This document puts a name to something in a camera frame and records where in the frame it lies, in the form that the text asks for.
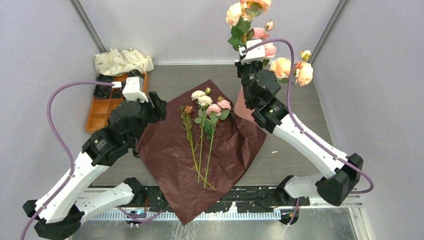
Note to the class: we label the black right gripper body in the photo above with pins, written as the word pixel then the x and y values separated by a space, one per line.
pixel 247 72

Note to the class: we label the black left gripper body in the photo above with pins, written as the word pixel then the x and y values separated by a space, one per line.
pixel 149 114

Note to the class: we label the brown wilted flower stem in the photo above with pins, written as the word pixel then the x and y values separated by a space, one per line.
pixel 188 126

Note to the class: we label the pink rose stem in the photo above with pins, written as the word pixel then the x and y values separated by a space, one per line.
pixel 216 112
pixel 265 39

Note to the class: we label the white rose stem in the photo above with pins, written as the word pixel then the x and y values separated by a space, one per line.
pixel 203 101

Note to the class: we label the maroon and red wrapping paper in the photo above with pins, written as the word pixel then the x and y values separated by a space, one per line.
pixel 166 152

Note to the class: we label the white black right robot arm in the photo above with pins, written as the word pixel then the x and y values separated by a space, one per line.
pixel 338 172

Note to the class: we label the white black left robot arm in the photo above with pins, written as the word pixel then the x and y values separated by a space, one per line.
pixel 61 212

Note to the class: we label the pink cylindrical vase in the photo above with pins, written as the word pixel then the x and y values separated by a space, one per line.
pixel 240 108

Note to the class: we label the dark rolled fabric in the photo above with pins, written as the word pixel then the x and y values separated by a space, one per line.
pixel 136 73
pixel 102 92
pixel 105 78
pixel 116 93

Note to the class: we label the dark rolled fabric top right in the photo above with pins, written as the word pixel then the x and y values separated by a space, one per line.
pixel 136 73

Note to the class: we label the orange compartment tray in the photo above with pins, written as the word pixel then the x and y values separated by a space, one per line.
pixel 101 108

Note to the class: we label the dark rolled fabric middle left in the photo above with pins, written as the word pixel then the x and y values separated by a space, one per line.
pixel 102 92

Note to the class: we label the dark rolled fabric top left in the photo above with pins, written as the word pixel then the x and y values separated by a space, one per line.
pixel 105 78

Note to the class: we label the cream patterned cloth bag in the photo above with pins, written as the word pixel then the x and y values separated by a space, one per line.
pixel 118 62

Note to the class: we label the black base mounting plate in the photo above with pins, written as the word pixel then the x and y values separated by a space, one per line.
pixel 212 198

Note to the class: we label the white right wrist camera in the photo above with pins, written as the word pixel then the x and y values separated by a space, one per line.
pixel 249 54

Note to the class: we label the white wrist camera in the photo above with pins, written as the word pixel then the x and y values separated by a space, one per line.
pixel 131 89
pixel 249 54

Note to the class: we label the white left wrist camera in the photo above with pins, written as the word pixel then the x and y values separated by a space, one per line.
pixel 131 89

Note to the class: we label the aluminium rail frame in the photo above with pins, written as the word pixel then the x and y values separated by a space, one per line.
pixel 275 160

